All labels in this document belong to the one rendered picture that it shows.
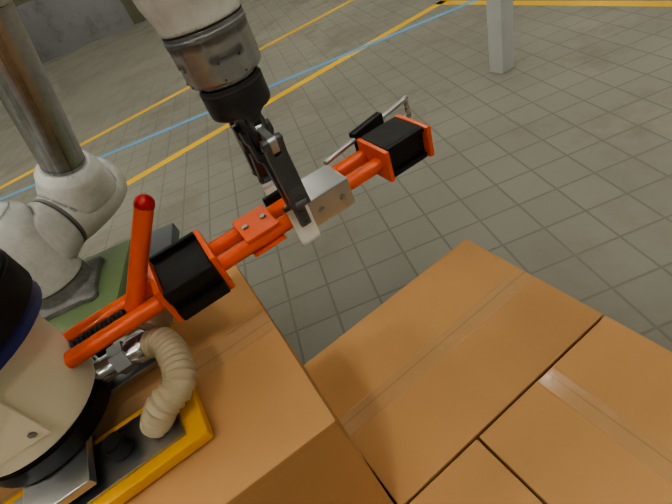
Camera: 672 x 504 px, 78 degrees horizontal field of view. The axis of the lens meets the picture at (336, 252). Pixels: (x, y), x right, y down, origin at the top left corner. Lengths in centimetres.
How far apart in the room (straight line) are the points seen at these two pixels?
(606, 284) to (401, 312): 98
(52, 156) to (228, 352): 70
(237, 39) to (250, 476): 47
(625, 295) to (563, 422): 97
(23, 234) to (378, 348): 86
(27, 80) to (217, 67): 66
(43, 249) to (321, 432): 86
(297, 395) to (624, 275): 154
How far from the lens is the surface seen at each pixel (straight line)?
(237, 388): 61
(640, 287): 188
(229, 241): 59
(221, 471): 57
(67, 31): 1437
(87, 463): 62
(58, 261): 121
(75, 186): 121
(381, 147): 61
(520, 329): 104
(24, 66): 107
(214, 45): 47
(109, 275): 127
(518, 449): 92
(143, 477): 60
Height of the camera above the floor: 140
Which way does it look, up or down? 41 degrees down
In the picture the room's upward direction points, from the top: 23 degrees counter-clockwise
